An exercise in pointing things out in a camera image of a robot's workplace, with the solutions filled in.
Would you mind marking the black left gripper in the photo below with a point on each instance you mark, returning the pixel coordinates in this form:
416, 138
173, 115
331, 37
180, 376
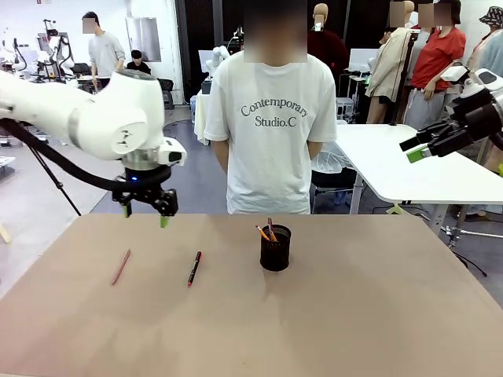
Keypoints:
143, 184

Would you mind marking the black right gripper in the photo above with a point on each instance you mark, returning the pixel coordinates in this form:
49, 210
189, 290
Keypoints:
475, 125

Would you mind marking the yellow pencil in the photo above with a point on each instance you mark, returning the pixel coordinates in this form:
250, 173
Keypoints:
262, 231

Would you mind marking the dark red pen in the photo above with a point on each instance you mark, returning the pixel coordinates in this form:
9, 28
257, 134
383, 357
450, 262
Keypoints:
270, 225

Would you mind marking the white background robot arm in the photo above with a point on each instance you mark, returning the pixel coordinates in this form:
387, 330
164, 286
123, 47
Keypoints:
17, 59
220, 55
64, 55

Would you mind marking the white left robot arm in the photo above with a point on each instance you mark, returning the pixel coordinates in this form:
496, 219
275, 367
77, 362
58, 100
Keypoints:
98, 118

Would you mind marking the person's right forearm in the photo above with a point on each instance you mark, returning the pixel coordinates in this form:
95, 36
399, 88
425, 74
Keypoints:
221, 155

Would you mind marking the person's left forearm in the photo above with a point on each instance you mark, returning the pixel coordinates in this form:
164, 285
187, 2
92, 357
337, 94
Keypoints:
316, 148

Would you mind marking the pink pen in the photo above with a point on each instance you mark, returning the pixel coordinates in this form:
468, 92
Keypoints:
121, 267

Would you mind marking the black red marker pen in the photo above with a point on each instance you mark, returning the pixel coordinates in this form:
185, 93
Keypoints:
194, 268

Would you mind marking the black mesh pen holder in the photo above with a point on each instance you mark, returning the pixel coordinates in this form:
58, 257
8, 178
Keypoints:
275, 255

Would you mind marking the clear plastic bag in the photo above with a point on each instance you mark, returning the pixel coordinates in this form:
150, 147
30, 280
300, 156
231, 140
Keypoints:
334, 161

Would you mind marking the mannequin with beige jacket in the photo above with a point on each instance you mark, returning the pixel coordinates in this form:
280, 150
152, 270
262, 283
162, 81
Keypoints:
389, 66

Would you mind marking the black tripod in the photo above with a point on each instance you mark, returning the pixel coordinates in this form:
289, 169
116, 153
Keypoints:
59, 185

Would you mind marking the person in red shirt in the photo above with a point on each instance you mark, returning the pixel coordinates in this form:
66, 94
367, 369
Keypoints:
432, 55

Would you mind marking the light stand base legs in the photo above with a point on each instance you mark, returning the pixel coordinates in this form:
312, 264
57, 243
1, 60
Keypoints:
454, 235

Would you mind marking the table with white cloth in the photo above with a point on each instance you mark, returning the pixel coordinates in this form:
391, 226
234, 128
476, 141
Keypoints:
201, 118

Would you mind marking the white screen board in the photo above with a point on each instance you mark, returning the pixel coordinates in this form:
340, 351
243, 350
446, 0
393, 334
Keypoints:
359, 59

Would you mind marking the grey plastic stool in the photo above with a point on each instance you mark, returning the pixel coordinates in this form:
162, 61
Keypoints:
169, 100

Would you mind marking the mannequin with blue sweater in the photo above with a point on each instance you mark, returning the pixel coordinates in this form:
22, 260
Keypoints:
493, 55

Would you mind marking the black bag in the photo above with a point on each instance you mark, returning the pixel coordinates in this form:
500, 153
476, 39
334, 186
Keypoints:
168, 85

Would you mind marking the mannequin with dark red top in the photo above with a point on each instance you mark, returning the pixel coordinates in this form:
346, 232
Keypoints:
330, 47

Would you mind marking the black control box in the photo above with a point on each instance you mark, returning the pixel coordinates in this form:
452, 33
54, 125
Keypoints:
207, 86

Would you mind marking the seated person in black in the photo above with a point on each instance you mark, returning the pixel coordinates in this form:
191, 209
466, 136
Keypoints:
138, 66

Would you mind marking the wooden piece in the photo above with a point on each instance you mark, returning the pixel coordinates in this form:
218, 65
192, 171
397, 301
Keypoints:
4, 235

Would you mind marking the white flat board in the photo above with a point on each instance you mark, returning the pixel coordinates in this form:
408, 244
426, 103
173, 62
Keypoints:
7, 167

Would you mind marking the mannequin with bucket hat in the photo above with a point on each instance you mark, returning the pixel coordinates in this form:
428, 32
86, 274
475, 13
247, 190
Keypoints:
491, 17

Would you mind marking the person in white t-shirt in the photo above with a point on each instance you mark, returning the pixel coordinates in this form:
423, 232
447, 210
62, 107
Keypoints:
271, 118

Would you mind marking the person in light grey shirt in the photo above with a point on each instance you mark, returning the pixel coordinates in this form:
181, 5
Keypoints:
104, 51

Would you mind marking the red white device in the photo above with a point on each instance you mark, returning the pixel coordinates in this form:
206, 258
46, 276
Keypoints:
50, 33

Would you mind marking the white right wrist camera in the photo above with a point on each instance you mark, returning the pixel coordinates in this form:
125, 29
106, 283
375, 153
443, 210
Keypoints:
454, 74

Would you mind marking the silver wall panel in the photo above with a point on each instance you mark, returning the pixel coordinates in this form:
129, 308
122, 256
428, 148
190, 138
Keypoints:
145, 35

